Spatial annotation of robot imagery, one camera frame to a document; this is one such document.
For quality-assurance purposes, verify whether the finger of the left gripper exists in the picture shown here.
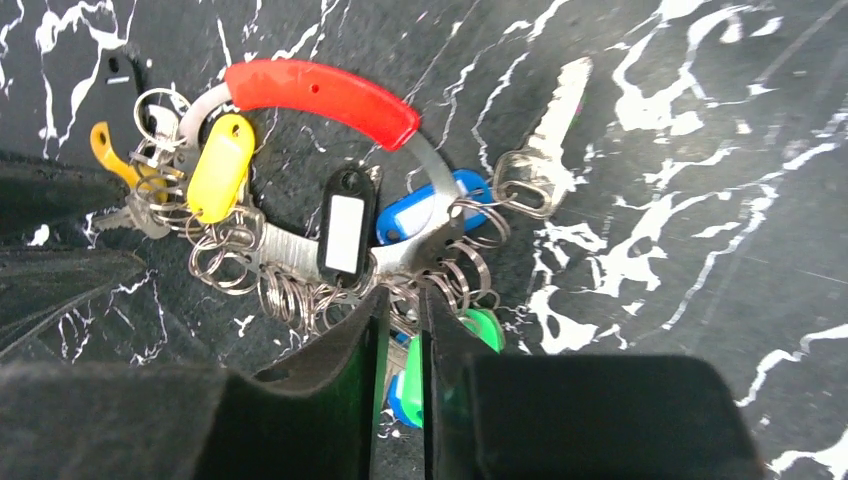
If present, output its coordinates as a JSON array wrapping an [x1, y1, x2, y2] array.
[[1, 248, 146, 357], [1, 153, 129, 237]]

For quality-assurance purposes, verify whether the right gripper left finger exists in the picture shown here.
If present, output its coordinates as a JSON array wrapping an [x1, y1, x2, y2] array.
[[1, 287, 388, 479]]

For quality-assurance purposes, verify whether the keyring with coloured key tags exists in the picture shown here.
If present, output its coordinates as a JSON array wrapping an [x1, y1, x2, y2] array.
[[89, 56, 594, 428]]

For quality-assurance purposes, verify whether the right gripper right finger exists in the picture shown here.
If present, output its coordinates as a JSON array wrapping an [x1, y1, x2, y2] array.
[[419, 286, 766, 479]]

